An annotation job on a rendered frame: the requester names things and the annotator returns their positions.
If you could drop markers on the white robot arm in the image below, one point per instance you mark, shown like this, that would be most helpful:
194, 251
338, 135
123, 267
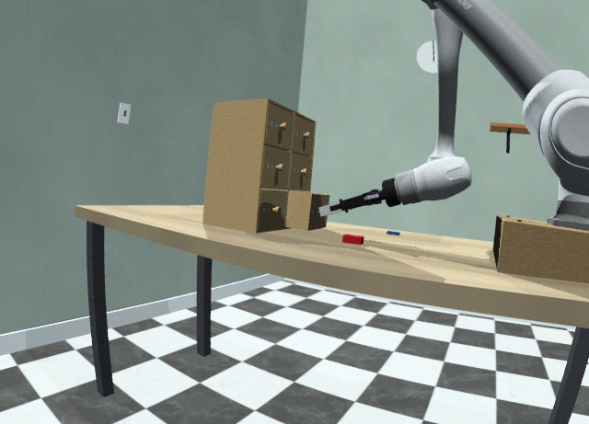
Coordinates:
560, 126

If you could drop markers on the red nine-volt battery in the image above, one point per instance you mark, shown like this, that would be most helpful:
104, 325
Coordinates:
354, 239

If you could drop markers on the brown wooden drawer front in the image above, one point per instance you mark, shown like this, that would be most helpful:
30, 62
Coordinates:
303, 135
272, 209
274, 174
279, 129
303, 212
300, 173

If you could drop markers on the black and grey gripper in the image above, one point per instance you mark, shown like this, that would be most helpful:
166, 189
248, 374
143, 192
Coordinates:
388, 193

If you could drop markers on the small wooden chest of drawers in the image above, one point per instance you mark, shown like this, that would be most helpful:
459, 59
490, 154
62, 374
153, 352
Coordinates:
234, 164

